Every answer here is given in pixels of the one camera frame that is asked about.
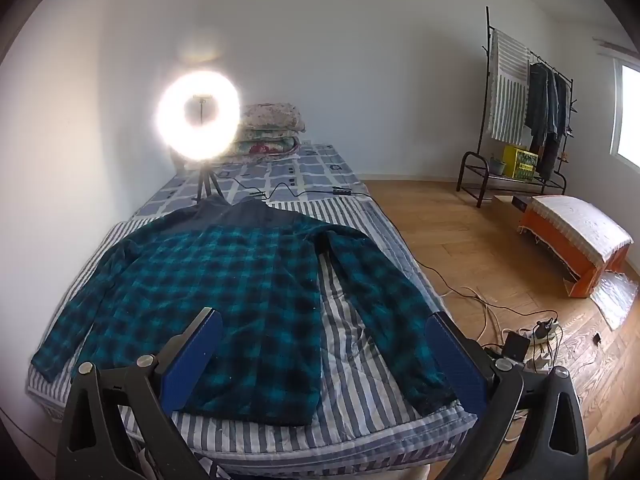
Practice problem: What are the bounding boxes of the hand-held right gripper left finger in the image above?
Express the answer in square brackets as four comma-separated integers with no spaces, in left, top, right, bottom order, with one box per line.
[56,306,224,480]

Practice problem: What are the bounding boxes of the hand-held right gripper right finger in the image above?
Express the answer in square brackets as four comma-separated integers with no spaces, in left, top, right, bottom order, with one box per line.
[424,311,590,480]

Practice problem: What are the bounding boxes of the teal plaid fleece jacket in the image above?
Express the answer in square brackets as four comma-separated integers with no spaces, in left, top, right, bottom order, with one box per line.
[31,195,458,427]

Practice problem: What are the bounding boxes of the black metal clothes rack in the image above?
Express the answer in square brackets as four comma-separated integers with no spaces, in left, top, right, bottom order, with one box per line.
[456,6,576,208]

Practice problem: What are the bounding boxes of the black power adapter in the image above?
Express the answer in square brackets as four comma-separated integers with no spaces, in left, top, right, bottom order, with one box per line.
[501,331,531,361]

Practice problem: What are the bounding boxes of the white power strip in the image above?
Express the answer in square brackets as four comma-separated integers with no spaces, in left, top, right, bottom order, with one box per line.
[517,322,561,347]

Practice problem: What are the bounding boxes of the orange bench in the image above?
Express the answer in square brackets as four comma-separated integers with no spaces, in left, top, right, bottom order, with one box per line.
[517,195,633,300]

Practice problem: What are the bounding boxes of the brown cardboard box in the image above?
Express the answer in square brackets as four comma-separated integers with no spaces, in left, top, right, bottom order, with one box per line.
[490,195,533,228]

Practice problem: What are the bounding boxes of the silver foil mat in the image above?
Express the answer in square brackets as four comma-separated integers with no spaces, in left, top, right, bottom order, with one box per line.
[590,270,640,331]

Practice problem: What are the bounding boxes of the black tripod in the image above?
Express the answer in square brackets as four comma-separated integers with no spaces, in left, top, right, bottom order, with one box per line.
[192,160,232,206]

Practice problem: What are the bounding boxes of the white lace cloth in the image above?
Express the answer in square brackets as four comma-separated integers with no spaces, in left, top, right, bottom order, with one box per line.
[531,195,633,266]

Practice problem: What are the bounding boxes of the yellow crate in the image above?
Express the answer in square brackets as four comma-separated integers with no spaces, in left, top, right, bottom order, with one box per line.
[502,144,539,180]

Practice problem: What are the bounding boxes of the blue checked bed sheet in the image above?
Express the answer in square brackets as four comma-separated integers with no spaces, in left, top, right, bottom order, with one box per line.
[132,142,371,221]

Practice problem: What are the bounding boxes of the folded floral quilt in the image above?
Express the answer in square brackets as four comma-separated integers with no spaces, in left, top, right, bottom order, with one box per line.
[225,127,302,162]

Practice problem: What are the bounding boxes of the dark blue hanging garment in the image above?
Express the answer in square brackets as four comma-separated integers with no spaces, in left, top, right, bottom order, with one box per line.
[542,67,572,181]

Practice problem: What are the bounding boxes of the striped hanging cloth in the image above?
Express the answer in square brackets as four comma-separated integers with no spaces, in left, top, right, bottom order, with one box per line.
[487,28,532,147]

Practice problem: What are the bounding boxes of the dark green hanging garment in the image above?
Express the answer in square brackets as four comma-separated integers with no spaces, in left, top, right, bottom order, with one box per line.
[524,62,551,147]

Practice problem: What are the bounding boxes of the window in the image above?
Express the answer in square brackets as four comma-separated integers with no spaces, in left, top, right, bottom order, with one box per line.
[610,57,640,168]

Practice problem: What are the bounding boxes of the white floor cable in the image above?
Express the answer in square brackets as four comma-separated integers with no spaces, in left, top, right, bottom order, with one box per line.
[464,287,507,347]

